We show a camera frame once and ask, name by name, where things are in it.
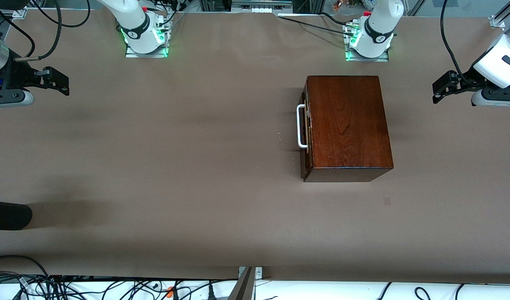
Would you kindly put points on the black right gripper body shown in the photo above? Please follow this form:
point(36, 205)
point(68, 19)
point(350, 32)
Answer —
point(17, 75)

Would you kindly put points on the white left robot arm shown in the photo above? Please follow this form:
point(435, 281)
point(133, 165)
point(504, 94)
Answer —
point(380, 33)

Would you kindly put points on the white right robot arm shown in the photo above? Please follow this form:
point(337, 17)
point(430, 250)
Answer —
point(138, 29)

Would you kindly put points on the dark brown wooden cabinet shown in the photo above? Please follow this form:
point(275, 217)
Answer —
point(346, 125)

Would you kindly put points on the colourful small items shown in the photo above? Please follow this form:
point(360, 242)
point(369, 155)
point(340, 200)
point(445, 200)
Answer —
point(350, 4)

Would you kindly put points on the black ribbed cylinder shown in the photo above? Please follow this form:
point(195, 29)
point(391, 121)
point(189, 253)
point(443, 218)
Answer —
point(8, 215)

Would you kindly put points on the grey socket strip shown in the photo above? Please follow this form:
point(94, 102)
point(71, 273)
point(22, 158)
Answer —
point(261, 5)

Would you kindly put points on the orange plug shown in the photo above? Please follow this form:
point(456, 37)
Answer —
point(170, 291)

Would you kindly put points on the white board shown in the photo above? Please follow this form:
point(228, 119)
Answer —
point(321, 291)

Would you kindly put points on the aluminium frame profile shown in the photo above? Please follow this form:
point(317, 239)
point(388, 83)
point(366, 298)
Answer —
point(4, 11)
point(498, 21)

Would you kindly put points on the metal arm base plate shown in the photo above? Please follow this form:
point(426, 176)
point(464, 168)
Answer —
point(131, 53)
point(351, 57)

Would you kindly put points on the aluminium bracket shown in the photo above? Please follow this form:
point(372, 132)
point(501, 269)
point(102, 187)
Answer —
point(244, 287)

